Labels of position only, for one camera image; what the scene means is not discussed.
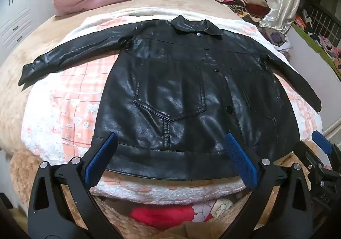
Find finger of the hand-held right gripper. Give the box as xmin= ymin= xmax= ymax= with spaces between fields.
xmin=311 ymin=130 xmax=334 ymax=155

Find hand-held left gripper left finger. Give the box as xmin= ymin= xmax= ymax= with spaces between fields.
xmin=27 ymin=132 xmax=119 ymax=232

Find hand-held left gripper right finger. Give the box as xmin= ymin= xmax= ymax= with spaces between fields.
xmin=224 ymin=133 xmax=314 ymax=232

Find black leather jacket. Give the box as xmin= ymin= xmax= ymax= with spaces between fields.
xmin=19 ymin=15 xmax=322 ymax=181

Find purple clothes heap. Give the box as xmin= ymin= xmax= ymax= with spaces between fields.
xmin=260 ymin=26 xmax=292 ymax=52

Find pink white plaid blanket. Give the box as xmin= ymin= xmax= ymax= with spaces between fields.
xmin=21 ymin=9 xmax=324 ymax=205

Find floral print cloth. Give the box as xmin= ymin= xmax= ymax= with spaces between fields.
xmin=190 ymin=198 xmax=235 ymax=223

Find red cloth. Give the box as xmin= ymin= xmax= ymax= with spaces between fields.
xmin=130 ymin=204 xmax=203 ymax=231

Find white wardrobe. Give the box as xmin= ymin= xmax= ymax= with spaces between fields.
xmin=0 ymin=0 xmax=60 ymax=58

